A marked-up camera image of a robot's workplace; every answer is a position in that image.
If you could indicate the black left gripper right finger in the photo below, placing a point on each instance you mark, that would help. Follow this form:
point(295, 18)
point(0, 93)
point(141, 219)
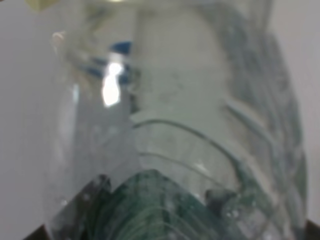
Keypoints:
point(311, 230)

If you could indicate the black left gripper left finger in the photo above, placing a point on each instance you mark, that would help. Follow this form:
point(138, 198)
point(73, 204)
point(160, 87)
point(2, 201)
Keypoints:
point(39, 233)

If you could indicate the clear bottle with green label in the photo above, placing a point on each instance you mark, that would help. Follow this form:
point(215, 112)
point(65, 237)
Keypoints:
point(176, 121)

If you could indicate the pale green plastic cup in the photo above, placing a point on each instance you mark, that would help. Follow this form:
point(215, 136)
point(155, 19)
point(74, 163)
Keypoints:
point(40, 5)

